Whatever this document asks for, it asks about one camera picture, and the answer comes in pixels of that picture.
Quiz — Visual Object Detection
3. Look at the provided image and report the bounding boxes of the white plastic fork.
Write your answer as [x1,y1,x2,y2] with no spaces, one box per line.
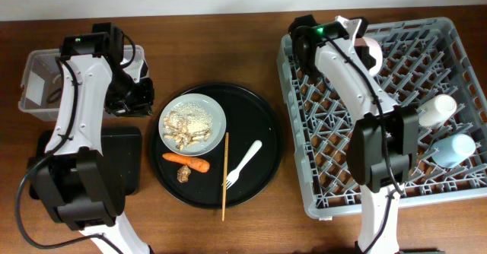
[225,140,263,189]

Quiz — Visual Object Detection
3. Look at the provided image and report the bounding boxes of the brown food lump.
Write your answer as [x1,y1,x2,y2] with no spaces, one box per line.
[177,165,191,183]

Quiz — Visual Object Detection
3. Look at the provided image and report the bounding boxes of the orange carrot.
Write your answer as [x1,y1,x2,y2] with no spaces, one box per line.
[162,153,210,173]

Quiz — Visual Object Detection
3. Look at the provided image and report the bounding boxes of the light blue cup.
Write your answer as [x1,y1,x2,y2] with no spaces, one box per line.
[431,134,476,168]

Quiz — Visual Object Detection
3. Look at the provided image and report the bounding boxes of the pink bowl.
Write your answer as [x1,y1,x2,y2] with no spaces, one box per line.
[363,37,384,77]

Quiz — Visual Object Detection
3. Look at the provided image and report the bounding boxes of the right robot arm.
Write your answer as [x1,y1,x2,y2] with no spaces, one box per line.
[288,14,419,253]

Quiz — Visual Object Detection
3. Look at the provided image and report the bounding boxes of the wooden chopstick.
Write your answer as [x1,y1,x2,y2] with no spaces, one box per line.
[221,132,229,222]

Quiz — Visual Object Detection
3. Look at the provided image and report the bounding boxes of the clear plastic waste bin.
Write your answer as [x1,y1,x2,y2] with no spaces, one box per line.
[18,45,145,122]

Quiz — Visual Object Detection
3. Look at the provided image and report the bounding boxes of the food scraps pile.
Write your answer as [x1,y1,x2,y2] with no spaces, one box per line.
[163,103,212,151]

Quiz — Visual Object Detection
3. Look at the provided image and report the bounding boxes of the round black serving tray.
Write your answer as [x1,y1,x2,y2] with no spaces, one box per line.
[148,83,283,209]

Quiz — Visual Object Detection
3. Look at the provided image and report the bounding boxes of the grey dishwasher rack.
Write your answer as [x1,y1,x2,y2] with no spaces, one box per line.
[277,17,486,221]

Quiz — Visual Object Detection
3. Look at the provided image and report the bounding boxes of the grey plate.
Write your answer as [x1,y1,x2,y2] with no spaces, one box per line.
[157,94,226,157]

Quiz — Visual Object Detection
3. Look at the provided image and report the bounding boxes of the cream white cup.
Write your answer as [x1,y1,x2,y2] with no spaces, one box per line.
[419,94,457,129]

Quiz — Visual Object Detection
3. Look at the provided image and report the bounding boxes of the black rectangular tray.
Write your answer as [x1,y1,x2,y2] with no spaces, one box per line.
[49,127,142,195]

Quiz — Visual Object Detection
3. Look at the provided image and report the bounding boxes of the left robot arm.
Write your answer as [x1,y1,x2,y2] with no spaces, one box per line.
[21,22,154,253]

